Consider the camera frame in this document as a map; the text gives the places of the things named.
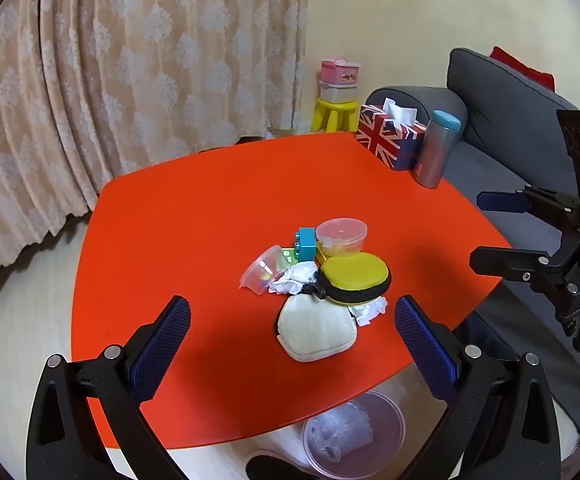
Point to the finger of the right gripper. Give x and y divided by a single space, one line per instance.
540 203
516 265

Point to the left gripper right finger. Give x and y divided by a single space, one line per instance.
500 422

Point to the grey storage box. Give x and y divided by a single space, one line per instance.
337 93

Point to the yellow toy block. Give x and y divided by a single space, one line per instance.
321 255

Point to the green white handheld game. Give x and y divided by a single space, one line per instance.
290 255

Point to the union jack tissue box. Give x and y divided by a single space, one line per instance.
391 133

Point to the clear plastic cup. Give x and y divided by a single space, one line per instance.
265 269

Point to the blue toy block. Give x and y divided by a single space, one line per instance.
305 244

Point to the pink storage box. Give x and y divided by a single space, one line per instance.
339 71

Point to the clear trash bin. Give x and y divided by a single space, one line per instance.
357 439

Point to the clear lidded plastic container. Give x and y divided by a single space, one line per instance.
341 236

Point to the white cloth pouch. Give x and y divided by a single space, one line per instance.
311 329

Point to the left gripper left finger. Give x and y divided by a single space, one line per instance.
63 441

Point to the beige patterned curtain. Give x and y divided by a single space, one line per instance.
94 89

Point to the red table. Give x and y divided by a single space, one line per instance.
212 228

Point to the yellow round zip case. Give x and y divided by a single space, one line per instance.
349 280

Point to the grey sofa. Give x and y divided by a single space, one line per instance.
510 138

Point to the white tissue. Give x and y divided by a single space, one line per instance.
365 313
295 279

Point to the grey thermos blue lid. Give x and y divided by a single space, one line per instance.
443 132

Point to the yellow plastic stool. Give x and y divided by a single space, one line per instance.
335 117

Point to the red cushion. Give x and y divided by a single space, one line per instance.
546 80

